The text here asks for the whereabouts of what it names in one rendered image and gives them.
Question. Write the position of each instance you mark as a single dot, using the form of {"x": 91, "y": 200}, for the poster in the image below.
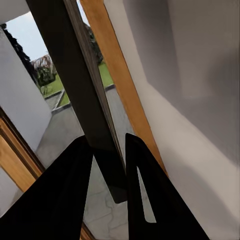
{"x": 63, "y": 31}

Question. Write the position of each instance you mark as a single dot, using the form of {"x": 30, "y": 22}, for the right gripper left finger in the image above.
{"x": 53, "y": 207}

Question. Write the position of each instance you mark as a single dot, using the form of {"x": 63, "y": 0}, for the door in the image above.
{"x": 38, "y": 122}

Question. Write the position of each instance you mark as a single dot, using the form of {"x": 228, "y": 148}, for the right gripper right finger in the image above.
{"x": 174, "y": 220}

